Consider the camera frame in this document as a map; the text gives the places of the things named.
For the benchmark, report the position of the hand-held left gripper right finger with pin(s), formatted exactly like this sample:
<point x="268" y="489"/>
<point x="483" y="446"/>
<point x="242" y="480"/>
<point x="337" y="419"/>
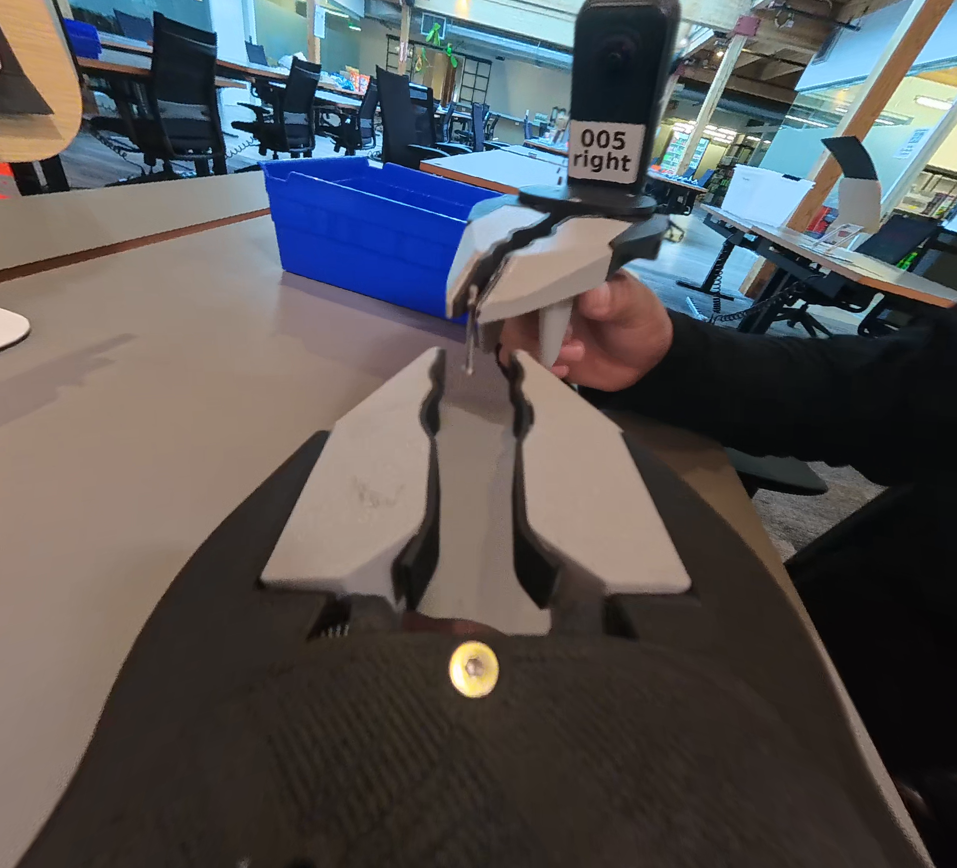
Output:
<point x="598" y="509"/>

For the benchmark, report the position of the black office chair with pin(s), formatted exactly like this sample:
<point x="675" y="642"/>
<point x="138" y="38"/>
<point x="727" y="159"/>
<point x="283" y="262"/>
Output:
<point x="355" y="120"/>
<point x="295" y="105"/>
<point x="183" y="83"/>
<point x="905" y="247"/>
<point x="404" y="120"/>

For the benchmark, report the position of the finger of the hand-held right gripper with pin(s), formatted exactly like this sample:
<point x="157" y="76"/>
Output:
<point x="553" y="270"/>
<point x="478" y="247"/>

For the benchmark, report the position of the wooden top office desk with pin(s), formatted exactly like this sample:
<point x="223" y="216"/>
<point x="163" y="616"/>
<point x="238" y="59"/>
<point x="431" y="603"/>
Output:
<point x="845" y="262"/>
<point x="149" y="70"/>
<point x="493" y="169"/>

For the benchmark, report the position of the blue plastic bin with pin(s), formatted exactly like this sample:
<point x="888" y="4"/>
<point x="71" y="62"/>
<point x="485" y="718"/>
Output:
<point x="82" y="38"/>
<point x="359" y="247"/>

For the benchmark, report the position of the white storage box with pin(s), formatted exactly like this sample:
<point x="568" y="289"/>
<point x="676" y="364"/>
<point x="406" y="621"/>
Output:
<point x="766" y="195"/>

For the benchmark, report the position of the metal bolt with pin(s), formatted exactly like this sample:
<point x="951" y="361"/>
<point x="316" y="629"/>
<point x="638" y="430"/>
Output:
<point x="472" y="330"/>

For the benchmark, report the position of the person's right hand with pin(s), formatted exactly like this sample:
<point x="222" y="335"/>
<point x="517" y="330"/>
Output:
<point x="628" y="337"/>

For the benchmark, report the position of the person's right forearm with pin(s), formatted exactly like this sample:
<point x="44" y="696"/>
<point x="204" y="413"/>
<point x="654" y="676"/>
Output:
<point x="785" y="397"/>

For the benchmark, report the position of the green wall decoration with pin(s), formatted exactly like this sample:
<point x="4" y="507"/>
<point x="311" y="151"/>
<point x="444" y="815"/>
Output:
<point x="437" y="42"/>

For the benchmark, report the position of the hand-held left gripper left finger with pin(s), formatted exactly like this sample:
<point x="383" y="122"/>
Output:
<point x="359" y="502"/>

